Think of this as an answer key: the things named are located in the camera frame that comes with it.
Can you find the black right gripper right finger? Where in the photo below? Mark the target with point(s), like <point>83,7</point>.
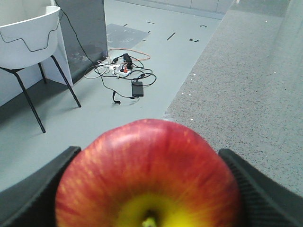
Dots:
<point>266,203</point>

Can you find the red yellow apple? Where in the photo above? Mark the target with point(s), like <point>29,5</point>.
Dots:
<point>148,173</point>

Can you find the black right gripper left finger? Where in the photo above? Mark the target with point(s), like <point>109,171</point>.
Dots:
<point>30,202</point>

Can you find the dark grey panel cabinet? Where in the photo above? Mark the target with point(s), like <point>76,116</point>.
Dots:
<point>84,34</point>

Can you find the small black power adapter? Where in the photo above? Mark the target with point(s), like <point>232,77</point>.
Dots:
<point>127,60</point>

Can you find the black laptop power brick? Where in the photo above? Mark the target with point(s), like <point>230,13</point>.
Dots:
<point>137,89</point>

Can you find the white shell chair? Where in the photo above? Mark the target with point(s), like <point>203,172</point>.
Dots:
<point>29,36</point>

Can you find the grey stone kitchen counter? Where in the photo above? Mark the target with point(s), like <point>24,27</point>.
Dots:
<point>245,92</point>

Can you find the white power strip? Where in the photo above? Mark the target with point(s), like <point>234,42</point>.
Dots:
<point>119,70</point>

